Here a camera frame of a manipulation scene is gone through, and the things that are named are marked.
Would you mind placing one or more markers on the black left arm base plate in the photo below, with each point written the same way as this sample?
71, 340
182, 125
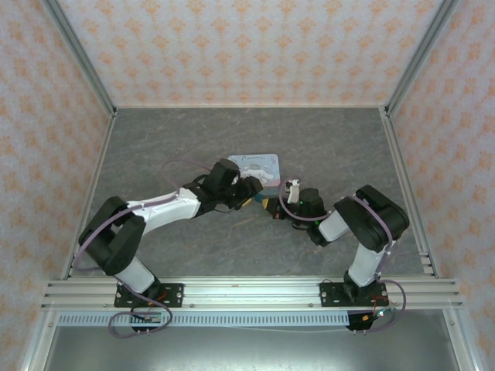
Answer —
174, 294

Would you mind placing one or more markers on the pastel cartoon print tin box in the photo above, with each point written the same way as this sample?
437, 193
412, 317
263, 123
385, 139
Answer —
259, 164

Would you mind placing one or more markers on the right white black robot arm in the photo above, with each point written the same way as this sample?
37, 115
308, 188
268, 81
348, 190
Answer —
371, 220

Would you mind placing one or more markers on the yellow padlock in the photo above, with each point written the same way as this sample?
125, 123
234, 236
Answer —
261, 200

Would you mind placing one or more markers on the aluminium frame post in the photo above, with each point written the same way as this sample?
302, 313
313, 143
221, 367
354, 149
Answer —
81, 58
421, 54

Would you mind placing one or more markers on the aluminium table side rail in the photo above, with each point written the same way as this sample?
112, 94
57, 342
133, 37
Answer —
94, 185
410, 185

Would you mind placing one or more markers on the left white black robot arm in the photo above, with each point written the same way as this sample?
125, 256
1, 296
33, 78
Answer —
162, 210

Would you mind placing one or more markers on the grey metal lower panel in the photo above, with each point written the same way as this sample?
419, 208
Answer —
247, 349

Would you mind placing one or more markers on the aluminium cross rail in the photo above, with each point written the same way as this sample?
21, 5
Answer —
251, 293

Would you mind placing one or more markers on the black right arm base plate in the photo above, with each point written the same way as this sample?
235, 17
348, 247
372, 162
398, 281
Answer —
332, 294

